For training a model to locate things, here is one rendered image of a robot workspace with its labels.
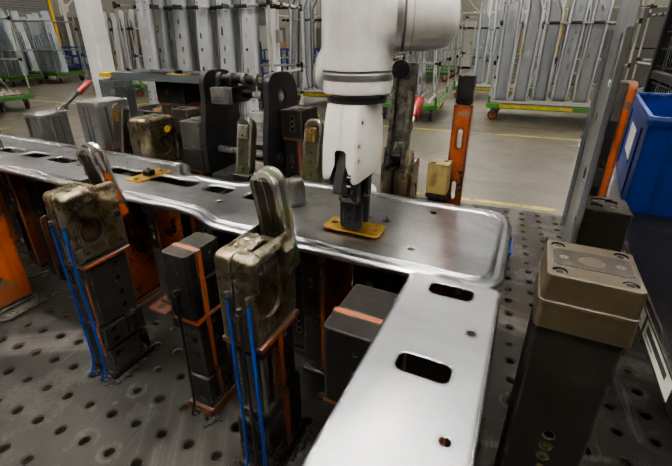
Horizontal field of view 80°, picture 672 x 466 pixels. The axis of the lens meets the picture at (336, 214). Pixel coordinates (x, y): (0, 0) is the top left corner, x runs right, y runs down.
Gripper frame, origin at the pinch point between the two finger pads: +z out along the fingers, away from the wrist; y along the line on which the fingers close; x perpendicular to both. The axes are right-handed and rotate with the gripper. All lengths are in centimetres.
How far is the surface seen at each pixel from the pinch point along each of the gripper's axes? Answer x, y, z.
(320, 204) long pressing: -8.9, -6.3, 3.0
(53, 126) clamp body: -102, -21, 0
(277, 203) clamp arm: -4.1, 12.9, -5.2
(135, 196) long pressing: -40.3, 3.7, 3.1
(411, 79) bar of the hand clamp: 1.4, -19.8, -15.9
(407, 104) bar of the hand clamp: 1.1, -19.2, -12.0
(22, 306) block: -75, 12, 32
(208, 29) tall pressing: -340, -356, -34
